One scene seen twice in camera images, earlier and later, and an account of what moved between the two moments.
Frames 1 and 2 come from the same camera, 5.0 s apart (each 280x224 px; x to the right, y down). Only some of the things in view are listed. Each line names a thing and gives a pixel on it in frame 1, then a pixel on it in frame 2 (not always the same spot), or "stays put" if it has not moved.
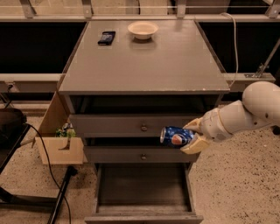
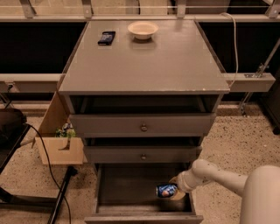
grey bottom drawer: [143, 193] stays put
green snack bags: [66, 130] stays put
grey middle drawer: [137, 155] stays put
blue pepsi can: [176, 136] → [165, 190]
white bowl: [143, 30] stays put
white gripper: [212, 124] → [183, 181]
